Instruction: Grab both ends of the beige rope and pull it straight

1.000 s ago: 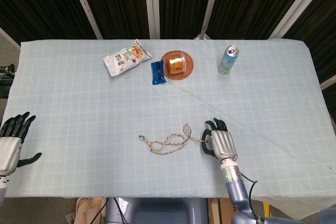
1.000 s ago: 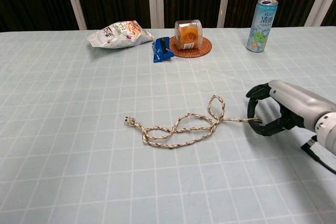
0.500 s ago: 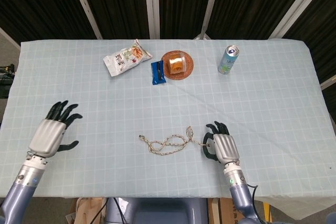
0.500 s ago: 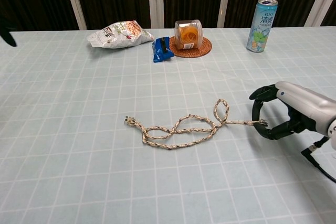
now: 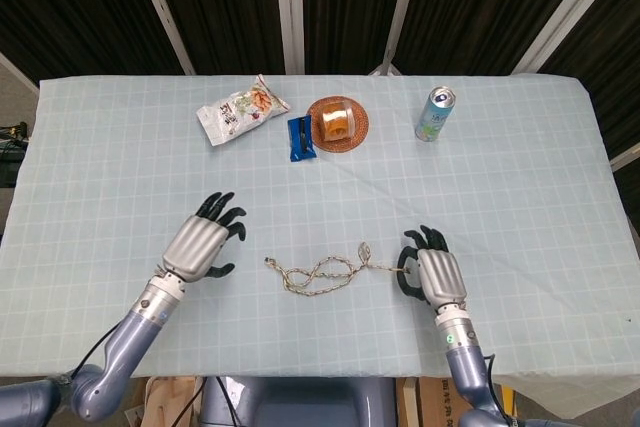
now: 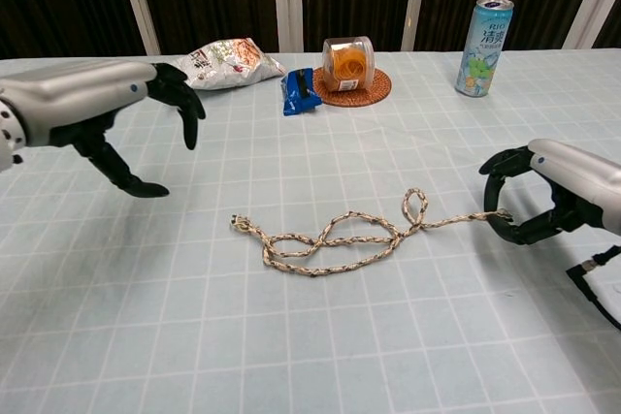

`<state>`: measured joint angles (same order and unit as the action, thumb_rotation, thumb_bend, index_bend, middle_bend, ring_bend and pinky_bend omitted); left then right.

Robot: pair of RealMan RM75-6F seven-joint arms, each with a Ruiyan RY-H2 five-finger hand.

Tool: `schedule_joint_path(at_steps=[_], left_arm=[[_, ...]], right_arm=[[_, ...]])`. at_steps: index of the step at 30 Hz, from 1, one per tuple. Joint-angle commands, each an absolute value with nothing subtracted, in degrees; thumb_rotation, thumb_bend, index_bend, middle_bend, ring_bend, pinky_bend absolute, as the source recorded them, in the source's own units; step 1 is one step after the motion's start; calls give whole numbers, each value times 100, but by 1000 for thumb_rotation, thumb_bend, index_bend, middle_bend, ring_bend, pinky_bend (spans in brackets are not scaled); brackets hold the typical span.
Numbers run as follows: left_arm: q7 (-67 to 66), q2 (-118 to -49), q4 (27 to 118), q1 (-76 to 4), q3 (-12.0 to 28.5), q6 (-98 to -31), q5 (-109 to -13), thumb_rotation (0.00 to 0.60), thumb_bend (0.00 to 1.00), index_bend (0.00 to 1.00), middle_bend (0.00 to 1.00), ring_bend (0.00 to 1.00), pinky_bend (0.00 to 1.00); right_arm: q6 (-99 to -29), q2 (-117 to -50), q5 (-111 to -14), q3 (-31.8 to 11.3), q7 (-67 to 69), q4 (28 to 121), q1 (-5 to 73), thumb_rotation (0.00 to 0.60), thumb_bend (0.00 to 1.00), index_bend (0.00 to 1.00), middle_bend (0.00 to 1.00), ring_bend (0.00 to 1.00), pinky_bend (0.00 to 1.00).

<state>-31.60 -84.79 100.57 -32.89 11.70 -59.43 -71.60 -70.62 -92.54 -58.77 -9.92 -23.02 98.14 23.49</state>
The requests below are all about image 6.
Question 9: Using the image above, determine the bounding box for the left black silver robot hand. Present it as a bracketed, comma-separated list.
[0, 60, 207, 199]

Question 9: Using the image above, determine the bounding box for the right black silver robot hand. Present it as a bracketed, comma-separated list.
[478, 138, 621, 245]

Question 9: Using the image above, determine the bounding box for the beige speckled braided rope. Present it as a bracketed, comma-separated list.
[227, 187, 513, 278]

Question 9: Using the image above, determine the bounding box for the white snack bag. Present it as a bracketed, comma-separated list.
[172, 37, 287, 91]

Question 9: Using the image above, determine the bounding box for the light blue drink can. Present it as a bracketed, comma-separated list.
[454, 0, 514, 98]

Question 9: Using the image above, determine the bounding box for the blue snack packet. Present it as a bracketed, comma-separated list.
[279, 67, 324, 118]

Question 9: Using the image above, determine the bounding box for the round brown woven coaster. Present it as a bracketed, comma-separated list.
[311, 67, 392, 108]

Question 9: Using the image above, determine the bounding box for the clear container with orange contents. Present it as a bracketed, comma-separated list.
[322, 34, 376, 93]

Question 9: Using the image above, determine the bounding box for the light blue checked tablecloth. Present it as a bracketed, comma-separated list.
[0, 48, 621, 414]

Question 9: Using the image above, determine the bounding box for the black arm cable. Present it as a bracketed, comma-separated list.
[566, 246, 621, 333]

